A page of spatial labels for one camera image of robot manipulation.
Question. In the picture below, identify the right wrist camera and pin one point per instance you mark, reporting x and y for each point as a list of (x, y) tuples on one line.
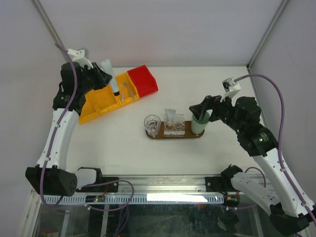
[(231, 88)]

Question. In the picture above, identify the clear plastic cup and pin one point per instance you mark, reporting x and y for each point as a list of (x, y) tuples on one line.
[(152, 125)]

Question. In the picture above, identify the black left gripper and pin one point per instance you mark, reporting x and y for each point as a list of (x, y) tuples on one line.
[(103, 78)]

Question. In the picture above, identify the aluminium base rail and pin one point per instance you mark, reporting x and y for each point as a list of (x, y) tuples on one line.
[(139, 184)]

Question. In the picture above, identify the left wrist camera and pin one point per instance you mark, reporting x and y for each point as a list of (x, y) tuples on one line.
[(80, 56)]

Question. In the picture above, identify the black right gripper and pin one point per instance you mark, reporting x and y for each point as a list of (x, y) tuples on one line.
[(199, 110)]

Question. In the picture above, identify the left aluminium frame post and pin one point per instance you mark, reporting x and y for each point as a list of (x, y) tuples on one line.
[(47, 22)]

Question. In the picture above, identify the clear compartment organizer box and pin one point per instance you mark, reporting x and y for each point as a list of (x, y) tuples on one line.
[(176, 128)]

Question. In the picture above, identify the pale green cup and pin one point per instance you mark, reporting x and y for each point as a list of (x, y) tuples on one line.
[(198, 127)]

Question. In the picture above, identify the white slotted cable duct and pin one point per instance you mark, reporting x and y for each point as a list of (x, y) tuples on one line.
[(144, 199)]

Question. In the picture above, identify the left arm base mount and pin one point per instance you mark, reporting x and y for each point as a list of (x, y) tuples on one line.
[(98, 184)]

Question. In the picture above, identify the aluminium frame post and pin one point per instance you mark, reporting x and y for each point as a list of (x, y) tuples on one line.
[(47, 22), (278, 13)]

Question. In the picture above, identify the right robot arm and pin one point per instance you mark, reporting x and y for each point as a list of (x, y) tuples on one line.
[(288, 207)]

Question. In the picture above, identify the yellow toothbrush bin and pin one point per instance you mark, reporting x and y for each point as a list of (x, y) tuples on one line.
[(120, 79)]

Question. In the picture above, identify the yellow toothpaste bin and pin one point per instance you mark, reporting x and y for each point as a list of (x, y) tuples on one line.
[(104, 100)]

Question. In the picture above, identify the right aluminium frame post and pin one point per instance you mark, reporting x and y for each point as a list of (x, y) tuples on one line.
[(278, 13)]

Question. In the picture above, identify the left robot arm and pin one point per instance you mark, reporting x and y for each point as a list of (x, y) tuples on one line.
[(49, 176)]

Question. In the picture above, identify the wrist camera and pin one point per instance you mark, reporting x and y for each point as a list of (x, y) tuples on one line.
[(80, 56), (231, 88)]

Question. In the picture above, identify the oval wooden tray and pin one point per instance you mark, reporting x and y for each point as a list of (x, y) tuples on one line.
[(188, 133)]

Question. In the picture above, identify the red plastic bin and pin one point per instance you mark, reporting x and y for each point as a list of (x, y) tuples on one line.
[(143, 80)]

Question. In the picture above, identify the empty yellow bin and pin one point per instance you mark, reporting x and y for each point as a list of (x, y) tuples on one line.
[(90, 110)]

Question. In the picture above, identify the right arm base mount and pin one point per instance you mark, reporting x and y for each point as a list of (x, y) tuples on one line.
[(222, 184)]

